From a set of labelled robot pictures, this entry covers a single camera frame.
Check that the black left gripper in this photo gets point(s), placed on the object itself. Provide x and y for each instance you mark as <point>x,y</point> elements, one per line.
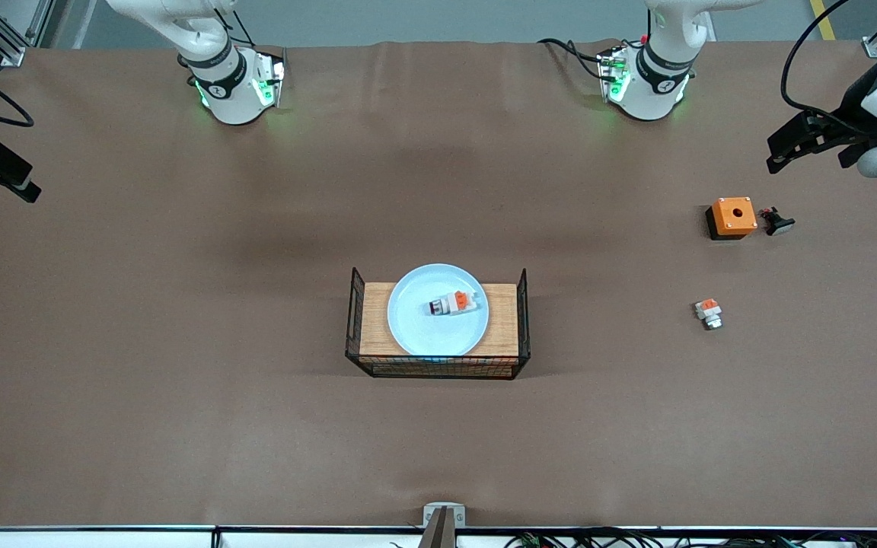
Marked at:
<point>852,112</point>

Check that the red white push button unit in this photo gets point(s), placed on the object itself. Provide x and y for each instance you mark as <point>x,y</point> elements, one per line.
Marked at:
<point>454,304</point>

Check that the light blue round plate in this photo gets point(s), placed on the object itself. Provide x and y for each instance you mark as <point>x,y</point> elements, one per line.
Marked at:
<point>423,335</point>

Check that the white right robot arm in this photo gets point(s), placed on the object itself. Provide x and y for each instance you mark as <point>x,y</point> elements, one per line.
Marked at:
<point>229,84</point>

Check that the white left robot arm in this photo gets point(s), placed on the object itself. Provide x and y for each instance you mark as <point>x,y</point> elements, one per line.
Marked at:
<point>655,84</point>

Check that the black push button cap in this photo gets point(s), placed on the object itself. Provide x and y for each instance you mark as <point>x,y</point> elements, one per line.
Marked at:
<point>776,222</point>

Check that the small white orange contact block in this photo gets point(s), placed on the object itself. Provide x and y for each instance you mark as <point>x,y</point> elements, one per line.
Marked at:
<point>709,312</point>

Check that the brown table cover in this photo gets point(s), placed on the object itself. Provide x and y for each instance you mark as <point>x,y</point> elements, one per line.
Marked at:
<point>256,304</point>

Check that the wooden board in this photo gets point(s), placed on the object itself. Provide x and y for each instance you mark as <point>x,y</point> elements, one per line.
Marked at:
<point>374,320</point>

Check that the orange button enclosure box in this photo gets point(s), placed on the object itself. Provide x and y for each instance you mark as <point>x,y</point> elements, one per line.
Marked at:
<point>734,216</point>

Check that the white table edge rail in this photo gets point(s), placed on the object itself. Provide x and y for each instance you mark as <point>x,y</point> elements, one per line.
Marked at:
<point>103,537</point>

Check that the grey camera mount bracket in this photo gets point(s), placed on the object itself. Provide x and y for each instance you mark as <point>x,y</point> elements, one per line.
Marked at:
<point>444,519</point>

